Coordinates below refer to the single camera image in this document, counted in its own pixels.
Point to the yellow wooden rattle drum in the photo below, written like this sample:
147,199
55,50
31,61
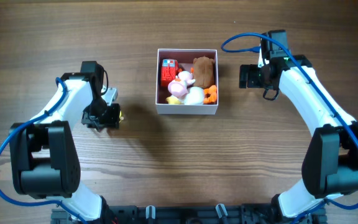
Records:
121,116

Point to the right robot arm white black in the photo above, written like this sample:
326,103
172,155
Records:
329,172

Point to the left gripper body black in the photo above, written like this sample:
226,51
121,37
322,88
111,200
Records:
97,106

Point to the pink white cow toy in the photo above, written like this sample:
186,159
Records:
179,86

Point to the white box pink inside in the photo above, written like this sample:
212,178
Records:
185,59

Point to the white plush duck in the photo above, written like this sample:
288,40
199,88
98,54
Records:
196,96

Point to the brown plush bear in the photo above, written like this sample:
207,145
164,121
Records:
203,72

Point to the black mounting rail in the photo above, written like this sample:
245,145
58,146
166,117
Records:
241,214

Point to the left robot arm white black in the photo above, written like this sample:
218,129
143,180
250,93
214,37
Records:
44,160

